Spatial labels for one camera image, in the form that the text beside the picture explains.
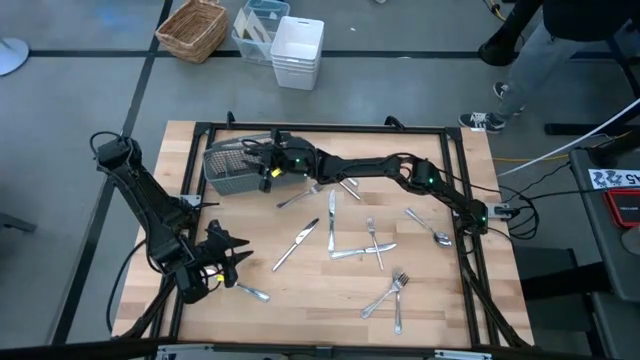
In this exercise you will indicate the wicker basket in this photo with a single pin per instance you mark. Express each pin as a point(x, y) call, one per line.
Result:
point(192, 30)

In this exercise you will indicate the black desk frame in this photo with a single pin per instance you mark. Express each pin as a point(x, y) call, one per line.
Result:
point(575, 129)

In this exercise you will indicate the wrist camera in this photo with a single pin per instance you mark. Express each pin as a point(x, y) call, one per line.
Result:
point(265, 181)
point(230, 275)

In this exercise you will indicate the black stand leg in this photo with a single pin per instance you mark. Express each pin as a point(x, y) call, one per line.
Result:
point(497, 52)

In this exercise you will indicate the silver fork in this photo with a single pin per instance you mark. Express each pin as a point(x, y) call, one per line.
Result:
point(300, 196)
point(371, 230)
point(380, 300)
point(398, 310)

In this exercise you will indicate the white plastic bin stack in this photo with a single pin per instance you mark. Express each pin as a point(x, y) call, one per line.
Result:
point(297, 55)

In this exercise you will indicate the silver camera mount bar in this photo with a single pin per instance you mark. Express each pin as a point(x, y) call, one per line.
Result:
point(225, 352)

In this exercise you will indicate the silver mount plate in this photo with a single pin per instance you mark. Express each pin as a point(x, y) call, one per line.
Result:
point(462, 355)

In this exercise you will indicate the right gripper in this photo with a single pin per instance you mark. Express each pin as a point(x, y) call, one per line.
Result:
point(292, 155)

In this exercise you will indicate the person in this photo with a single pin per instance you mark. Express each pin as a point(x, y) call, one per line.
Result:
point(540, 60)

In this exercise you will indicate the black frame clamp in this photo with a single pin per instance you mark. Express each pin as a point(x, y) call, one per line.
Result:
point(230, 119)
point(395, 123)

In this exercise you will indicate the black furniture leg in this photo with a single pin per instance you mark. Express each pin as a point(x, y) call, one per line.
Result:
point(15, 222)

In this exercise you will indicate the grey mesh cutlery basket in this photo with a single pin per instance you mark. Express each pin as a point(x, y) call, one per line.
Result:
point(225, 170)

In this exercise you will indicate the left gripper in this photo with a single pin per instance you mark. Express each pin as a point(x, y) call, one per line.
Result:
point(212, 250)

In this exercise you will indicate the grey round stand base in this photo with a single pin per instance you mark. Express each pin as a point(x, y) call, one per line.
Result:
point(11, 55)

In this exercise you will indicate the clear plastic bin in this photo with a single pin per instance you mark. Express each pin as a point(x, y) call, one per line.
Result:
point(250, 45)

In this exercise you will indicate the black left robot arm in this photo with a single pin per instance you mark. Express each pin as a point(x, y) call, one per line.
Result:
point(150, 215)

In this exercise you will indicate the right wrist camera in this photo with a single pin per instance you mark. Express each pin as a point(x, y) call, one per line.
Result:
point(265, 181)

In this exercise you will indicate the grey side table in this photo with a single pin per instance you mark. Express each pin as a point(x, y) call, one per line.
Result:
point(600, 240)

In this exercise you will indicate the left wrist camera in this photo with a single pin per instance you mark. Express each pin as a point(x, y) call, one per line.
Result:
point(230, 275)

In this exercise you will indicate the red and black device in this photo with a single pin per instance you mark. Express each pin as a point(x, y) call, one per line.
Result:
point(625, 207)

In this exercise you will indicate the white printed label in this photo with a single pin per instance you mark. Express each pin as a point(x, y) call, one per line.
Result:
point(612, 179)

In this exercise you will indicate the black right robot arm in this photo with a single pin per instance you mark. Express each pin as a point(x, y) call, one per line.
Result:
point(370, 167)

